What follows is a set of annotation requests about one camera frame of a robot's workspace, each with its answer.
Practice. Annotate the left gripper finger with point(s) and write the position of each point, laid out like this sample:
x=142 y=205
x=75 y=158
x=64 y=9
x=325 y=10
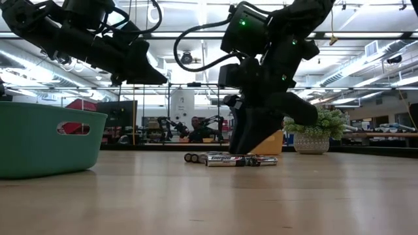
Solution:
x=143 y=70

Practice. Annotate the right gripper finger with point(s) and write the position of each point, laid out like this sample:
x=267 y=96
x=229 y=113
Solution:
x=261 y=130
x=236 y=137

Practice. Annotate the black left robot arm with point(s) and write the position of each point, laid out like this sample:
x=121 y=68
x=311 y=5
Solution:
x=39 y=29

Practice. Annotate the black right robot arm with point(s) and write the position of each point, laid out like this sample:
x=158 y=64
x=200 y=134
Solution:
x=294 y=23

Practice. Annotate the background black robot arm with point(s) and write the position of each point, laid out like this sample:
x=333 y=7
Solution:
x=215 y=122
x=170 y=125

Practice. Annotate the yellow plastic basket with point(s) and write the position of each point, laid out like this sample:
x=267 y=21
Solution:
x=271 y=145

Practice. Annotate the person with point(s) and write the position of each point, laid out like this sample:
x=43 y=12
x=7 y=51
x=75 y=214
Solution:
x=196 y=125

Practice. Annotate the black monitor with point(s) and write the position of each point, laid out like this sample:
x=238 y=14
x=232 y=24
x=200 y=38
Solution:
x=117 y=114

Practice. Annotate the white cylinder tank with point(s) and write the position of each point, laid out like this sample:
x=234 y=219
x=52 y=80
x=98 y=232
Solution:
x=182 y=104

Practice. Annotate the potted artificial green plant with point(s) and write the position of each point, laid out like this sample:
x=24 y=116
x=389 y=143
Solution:
x=313 y=140

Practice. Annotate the red bin rack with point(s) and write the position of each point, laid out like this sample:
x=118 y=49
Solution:
x=80 y=105

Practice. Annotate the white air vent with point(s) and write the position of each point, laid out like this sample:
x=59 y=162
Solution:
x=371 y=49

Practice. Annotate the teal plastic basket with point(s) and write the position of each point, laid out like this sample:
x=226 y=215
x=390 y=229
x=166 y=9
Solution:
x=39 y=147

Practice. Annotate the wooden workbench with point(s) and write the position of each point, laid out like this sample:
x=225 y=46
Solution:
x=379 y=134

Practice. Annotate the black hanging device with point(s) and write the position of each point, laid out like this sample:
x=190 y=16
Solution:
x=394 y=59

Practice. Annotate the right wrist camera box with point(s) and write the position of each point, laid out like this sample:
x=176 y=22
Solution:
x=228 y=75

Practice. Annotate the black metal table frame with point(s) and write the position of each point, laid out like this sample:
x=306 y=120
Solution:
x=375 y=151

